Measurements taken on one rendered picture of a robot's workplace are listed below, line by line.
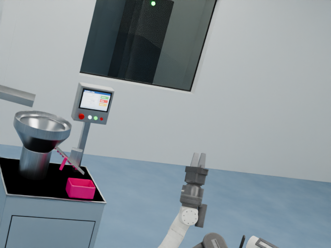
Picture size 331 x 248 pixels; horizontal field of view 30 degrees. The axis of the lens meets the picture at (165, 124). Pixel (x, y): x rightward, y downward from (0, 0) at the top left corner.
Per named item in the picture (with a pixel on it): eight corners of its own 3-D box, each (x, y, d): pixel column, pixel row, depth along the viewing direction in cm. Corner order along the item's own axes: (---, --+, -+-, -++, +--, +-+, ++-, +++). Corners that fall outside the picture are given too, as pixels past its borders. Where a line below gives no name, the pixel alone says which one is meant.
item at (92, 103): (61, 174, 412) (82, 86, 395) (58, 168, 421) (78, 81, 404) (94, 177, 421) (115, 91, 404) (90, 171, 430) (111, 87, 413)
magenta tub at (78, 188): (68, 198, 380) (71, 185, 378) (64, 189, 391) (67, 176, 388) (93, 200, 387) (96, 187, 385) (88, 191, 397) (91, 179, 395)
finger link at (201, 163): (206, 154, 249) (203, 169, 248) (199, 152, 248) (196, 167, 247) (208, 154, 248) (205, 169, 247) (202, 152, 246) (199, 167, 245)
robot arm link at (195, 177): (198, 169, 257) (192, 198, 256) (178, 164, 253) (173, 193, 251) (215, 170, 246) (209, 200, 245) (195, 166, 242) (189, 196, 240)
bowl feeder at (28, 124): (7, 183, 377) (18, 126, 367) (0, 159, 408) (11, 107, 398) (83, 190, 397) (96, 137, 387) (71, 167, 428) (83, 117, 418)
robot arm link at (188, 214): (179, 194, 252) (174, 222, 251) (182, 194, 242) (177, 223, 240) (206, 200, 253) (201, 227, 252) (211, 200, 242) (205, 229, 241)
